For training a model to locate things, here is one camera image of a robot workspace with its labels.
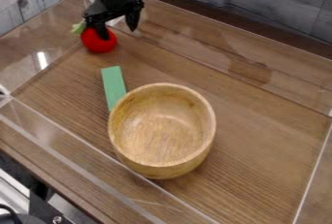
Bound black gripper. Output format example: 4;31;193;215
83;0;145;41

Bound red felt fruit green stem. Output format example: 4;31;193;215
71;21;117;53

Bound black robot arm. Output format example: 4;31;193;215
83;0;145;41

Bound green flat strip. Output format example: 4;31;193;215
102;66;128;110

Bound round wooden bowl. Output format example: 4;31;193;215
108;82;217;179

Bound clear acrylic tray walls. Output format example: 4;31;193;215
0;0;332;224

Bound black table leg bracket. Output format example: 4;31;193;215
29;191;74;224

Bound black cable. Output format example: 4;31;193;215
0;203;23;224

